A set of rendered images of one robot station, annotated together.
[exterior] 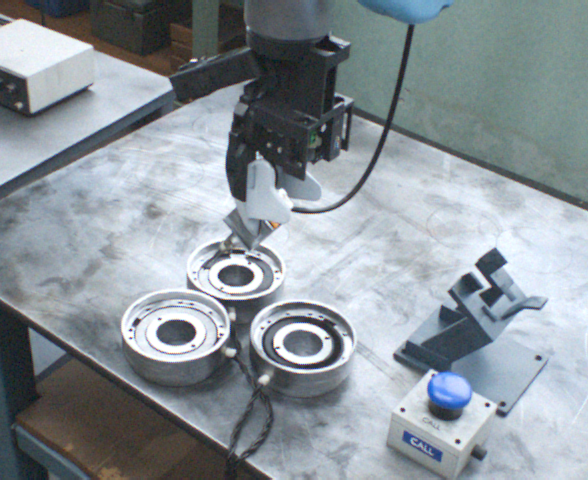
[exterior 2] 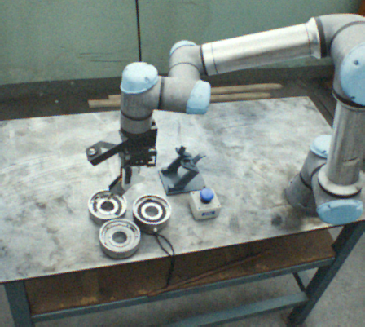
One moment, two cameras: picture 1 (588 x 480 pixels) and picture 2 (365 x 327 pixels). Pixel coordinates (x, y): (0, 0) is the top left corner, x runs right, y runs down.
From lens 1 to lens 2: 0.80 m
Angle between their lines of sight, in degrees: 44
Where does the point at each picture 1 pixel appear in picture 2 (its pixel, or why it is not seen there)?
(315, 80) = (153, 136)
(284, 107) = (141, 148)
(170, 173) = (24, 187)
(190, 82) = (101, 158)
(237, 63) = (123, 144)
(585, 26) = (24, 12)
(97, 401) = (49, 285)
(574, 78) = (27, 34)
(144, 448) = (83, 284)
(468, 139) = not seen: outside the picture
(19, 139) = not seen: outside the picture
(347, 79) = not seen: outside the picture
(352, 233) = (106, 165)
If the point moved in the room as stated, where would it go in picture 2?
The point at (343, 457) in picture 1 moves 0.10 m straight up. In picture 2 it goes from (191, 232) to (197, 209)
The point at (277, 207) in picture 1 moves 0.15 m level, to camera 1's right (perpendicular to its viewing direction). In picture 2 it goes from (141, 178) to (179, 150)
